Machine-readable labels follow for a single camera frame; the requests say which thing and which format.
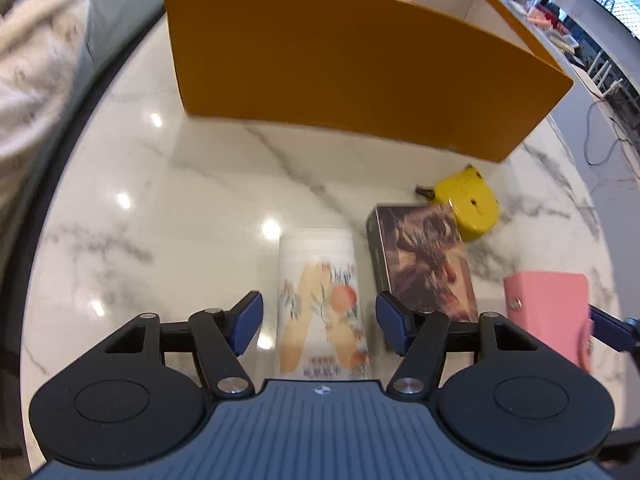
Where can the large orange cardboard box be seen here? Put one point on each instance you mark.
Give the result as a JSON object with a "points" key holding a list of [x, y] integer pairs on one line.
{"points": [[350, 70]]}

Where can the brown printed card box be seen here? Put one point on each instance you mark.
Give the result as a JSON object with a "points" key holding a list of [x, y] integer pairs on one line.
{"points": [[425, 250]]}

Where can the yellow tape measure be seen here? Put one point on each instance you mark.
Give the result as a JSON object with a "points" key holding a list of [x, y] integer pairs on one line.
{"points": [[465, 205]]}

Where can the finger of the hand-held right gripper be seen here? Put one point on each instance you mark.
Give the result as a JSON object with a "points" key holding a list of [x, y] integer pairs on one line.
{"points": [[612, 331]]}

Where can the white floral wipes canister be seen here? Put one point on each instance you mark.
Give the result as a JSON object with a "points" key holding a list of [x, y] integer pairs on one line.
{"points": [[320, 260]]}

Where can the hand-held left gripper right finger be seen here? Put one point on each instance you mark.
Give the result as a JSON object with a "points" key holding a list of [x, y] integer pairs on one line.
{"points": [[390, 322]]}

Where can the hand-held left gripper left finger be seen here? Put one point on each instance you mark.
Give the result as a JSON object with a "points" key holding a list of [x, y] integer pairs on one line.
{"points": [[246, 321]]}

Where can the cream panda print blanket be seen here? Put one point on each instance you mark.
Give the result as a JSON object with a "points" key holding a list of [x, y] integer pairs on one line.
{"points": [[35, 60]]}

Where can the pink snap wallet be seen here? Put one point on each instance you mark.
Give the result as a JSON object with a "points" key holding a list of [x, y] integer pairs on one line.
{"points": [[545, 300]]}

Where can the white router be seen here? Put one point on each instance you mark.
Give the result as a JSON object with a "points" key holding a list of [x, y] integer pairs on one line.
{"points": [[607, 77]]}

